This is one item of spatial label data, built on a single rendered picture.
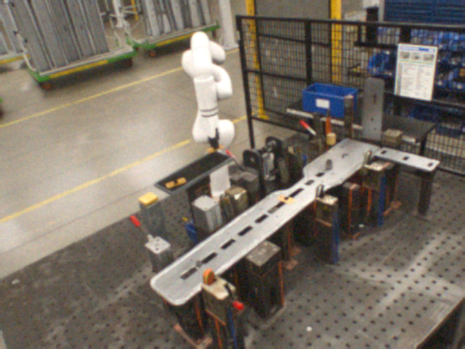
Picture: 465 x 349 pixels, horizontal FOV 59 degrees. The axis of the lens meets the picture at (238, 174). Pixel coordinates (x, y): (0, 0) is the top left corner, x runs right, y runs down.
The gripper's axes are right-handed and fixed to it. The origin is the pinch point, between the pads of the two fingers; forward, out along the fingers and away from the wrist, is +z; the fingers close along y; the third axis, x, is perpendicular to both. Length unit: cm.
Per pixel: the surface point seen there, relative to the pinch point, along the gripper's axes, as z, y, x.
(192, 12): 62, -726, 308
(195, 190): 15.1, 7.4, -16.0
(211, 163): 8.3, 1.3, -3.8
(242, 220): 24.2, 29.1, -5.6
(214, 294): 18, 65, -36
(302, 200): 24.2, 34.0, 23.5
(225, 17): 66, -609, 328
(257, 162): 10.4, 12.0, 14.8
